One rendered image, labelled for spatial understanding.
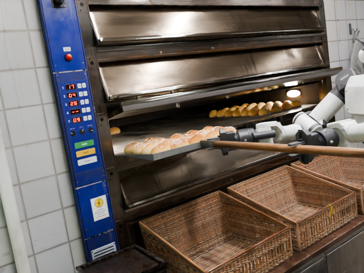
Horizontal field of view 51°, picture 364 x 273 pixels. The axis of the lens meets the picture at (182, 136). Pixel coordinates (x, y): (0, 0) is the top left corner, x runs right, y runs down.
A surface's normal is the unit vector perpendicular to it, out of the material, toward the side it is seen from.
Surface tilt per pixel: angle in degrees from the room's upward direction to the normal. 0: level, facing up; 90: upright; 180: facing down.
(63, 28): 90
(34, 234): 90
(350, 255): 91
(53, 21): 90
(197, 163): 70
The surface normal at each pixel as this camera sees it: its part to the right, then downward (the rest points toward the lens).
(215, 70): 0.51, -0.32
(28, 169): 0.60, 0.02
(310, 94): -0.79, 0.19
